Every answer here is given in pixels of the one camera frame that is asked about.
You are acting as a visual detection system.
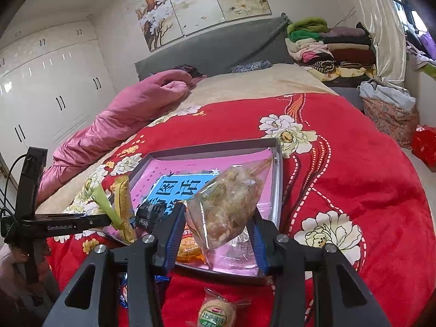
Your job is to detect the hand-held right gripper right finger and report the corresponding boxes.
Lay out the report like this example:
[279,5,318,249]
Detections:
[247,213,392,327]

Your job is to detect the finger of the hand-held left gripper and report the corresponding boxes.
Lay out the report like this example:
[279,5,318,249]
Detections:
[73,212,114,234]

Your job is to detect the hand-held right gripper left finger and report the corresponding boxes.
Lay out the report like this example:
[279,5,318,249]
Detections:
[43,202,187,327]

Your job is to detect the orange biscuit packet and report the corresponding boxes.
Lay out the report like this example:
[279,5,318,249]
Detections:
[175,226,208,266]

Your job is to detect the yellow snack packet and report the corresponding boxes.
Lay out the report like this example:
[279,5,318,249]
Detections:
[91,175,137,246]

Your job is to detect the clear bag of dried snack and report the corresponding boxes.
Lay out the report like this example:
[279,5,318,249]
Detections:
[186,158,273,256]

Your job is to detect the grey metal tray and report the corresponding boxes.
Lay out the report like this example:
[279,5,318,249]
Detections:
[102,138,284,287]

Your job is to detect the person's left hand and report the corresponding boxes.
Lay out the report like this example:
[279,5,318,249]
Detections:
[0,243,52,293]

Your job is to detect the black snack packet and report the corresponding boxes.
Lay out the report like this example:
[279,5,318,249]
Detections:
[135,201,171,231]

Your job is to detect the pink and blue book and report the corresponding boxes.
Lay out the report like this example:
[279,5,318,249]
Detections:
[131,146,275,278]

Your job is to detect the blue snack packet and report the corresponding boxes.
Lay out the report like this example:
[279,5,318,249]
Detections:
[117,272,171,310]

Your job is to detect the round cake packet green label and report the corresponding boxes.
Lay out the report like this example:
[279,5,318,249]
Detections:
[186,288,251,327]

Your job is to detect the pink quilt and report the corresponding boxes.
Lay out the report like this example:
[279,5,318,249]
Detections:
[36,70,207,205]

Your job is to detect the red floral blanket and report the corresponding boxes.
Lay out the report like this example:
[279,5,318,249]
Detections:
[46,92,431,327]

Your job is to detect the white wardrobe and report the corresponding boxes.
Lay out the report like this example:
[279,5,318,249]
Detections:
[0,20,118,184]

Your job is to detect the beige bed sheet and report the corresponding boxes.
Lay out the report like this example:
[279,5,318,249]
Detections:
[36,63,341,215]

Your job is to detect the dark purple cloth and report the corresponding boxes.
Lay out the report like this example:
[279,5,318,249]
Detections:
[173,64,207,78]

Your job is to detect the grey bedside cabinet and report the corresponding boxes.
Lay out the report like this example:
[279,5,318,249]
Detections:
[323,77,367,111]

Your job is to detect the blue patterned pillow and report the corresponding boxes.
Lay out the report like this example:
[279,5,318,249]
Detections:
[232,59,273,73]

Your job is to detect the floral fabric bag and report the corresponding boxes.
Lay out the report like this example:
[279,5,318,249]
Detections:
[363,97,419,149]

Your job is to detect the red plastic bag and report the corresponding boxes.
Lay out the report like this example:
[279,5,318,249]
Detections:
[411,125,436,169]

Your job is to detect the grey headboard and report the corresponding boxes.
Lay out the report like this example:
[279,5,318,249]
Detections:
[134,14,297,82]

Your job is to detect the light blue cloth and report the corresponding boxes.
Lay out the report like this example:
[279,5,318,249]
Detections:
[358,78,417,111]

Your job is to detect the pile of folded clothes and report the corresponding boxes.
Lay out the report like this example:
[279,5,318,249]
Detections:
[284,16,377,79]

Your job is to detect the hanging clothes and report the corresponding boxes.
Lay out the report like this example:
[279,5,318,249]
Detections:
[404,24,436,72]

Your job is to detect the cream curtain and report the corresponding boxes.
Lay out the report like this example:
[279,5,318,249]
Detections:
[354,0,409,82]

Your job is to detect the window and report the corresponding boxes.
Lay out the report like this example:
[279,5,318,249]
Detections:
[376,0,431,41]

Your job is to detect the black cable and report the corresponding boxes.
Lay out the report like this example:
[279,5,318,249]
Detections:
[0,154,28,219]

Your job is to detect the flower wall painting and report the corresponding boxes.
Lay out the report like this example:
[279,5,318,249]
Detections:
[134,0,273,52]

